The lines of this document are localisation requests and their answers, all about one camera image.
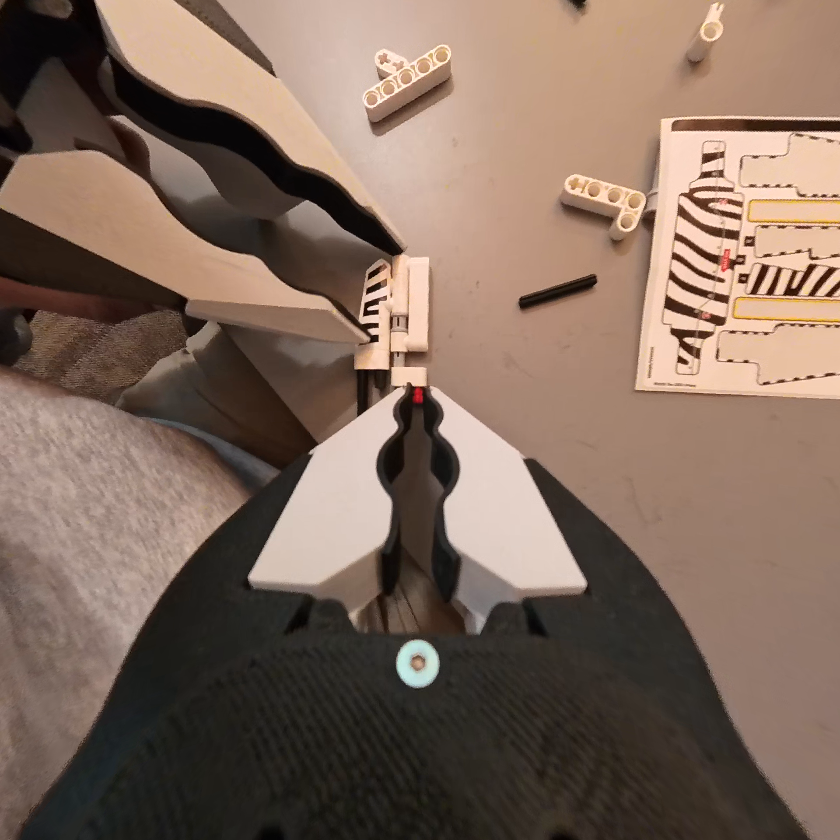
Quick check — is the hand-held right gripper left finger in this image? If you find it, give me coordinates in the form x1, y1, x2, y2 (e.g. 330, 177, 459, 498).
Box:
248, 387, 412, 610

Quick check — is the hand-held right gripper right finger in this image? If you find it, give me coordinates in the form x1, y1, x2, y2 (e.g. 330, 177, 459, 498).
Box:
420, 387, 589, 626

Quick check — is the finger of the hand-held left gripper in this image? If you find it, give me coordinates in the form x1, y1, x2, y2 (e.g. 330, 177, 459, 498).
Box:
94, 0, 406, 257
0, 115, 373, 347

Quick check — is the white zebra-striped lego assembly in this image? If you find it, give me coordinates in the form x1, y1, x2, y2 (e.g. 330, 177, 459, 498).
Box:
354, 255, 434, 395

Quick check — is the white five-hole lego beam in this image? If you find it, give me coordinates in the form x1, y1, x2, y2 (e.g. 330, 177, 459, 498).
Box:
362, 44, 454, 124

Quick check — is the black lego axle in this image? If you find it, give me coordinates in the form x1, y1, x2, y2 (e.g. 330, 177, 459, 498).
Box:
518, 273, 599, 310

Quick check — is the white L-shaped lego beam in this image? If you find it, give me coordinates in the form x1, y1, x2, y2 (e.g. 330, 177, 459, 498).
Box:
560, 173, 648, 242

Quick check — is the white lego pin connector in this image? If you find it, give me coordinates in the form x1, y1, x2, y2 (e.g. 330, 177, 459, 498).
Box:
686, 2, 727, 64

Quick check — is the person's left hand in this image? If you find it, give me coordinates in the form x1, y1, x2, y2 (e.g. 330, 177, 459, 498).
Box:
0, 276, 186, 317

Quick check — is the tan cloth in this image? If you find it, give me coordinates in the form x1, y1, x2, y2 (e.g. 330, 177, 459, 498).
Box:
118, 320, 317, 463

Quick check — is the person's grey sweatpants leg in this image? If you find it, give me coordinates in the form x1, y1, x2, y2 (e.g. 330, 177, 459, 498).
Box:
0, 364, 277, 840

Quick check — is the zebra sticker sheet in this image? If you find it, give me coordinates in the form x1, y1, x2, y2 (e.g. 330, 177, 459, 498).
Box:
634, 116, 840, 400

